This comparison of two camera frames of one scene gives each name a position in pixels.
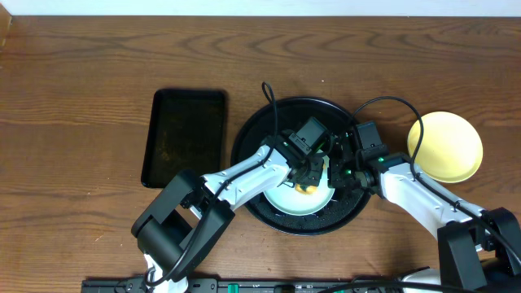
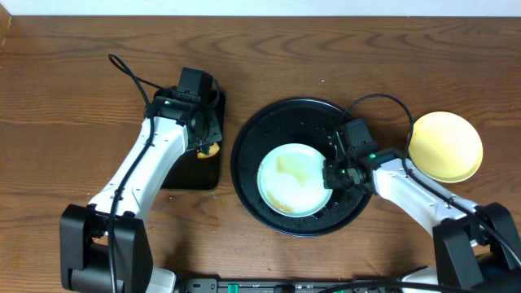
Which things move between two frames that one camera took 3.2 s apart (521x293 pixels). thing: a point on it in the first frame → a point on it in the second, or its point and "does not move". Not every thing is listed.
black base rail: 245,286 does not move
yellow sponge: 311,190 → 213,149
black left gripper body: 311,173 → 210,135
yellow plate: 451,149 does not move
